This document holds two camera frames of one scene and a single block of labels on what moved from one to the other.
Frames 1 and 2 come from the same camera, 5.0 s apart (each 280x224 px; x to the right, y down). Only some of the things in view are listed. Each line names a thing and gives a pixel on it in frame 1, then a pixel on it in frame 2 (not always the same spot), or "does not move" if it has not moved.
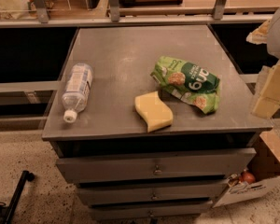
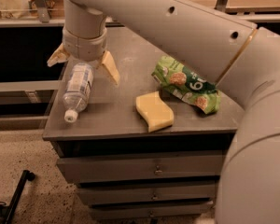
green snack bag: (189, 82) does not move
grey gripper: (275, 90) → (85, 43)
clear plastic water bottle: (77, 91) does not move
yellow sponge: (153, 110) does not move
